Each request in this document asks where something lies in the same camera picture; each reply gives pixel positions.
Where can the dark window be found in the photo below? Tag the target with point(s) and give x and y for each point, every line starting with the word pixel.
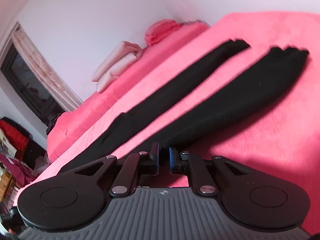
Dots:
pixel 29 88

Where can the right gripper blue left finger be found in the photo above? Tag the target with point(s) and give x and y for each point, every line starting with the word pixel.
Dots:
pixel 154 159

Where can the beige lace curtain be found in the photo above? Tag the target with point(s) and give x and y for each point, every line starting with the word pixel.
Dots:
pixel 48 77

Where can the red ruffled pillow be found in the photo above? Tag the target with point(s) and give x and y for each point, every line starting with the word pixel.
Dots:
pixel 160 30

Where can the pink bed cover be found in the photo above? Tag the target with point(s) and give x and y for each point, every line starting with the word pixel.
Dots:
pixel 240 104
pixel 70 126

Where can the hanging clothes pile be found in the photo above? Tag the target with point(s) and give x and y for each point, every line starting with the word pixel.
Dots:
pixel 22 159

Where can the near pink bed cover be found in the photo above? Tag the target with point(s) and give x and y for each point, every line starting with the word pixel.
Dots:
pixel 240 104

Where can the far pink bed cover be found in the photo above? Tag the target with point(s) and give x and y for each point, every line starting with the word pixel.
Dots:
pixel 70 126

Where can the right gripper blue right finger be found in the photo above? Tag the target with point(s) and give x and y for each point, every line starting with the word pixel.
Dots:
pixel 174 161

